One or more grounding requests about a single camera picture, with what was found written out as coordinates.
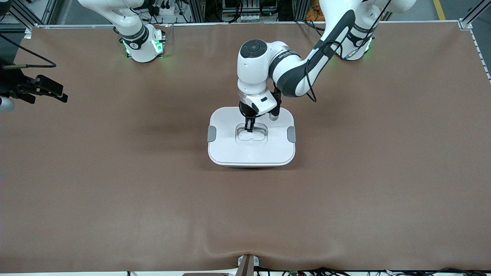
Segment orange snack bags pile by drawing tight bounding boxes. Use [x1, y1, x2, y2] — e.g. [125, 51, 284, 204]
[306, 0, 321, 21]

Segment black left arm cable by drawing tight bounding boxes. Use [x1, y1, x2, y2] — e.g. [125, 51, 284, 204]
[305, 0, 392, 103]

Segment white power strip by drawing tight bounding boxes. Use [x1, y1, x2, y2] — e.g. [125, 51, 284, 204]
[152, 0, 177, 16]

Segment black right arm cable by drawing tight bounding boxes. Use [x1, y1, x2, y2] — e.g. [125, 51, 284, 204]
[0, 33, 57, 69]

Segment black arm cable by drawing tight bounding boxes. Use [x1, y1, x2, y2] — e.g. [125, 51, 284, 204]
[305, 0, 392, 103]
[0, 33, 57, 69]

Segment white box lid grey latches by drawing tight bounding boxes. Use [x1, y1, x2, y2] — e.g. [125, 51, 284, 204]
[207, 107, 297, 168]

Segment aluminium frame post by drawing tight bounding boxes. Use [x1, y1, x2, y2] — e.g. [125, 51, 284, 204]
[187, 0, 206, 23]
[292, 0, 307, 21]

